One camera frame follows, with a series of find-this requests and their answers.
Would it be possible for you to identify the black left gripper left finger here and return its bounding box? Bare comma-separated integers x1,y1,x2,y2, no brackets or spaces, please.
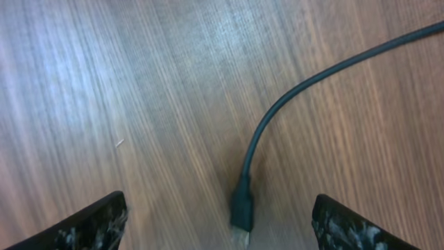
8,191,128,250

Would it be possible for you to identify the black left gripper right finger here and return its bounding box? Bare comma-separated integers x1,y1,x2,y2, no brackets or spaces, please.
311,194,418,250

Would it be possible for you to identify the thin black usb cable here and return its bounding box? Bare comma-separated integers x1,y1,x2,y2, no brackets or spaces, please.
229,19,444,249

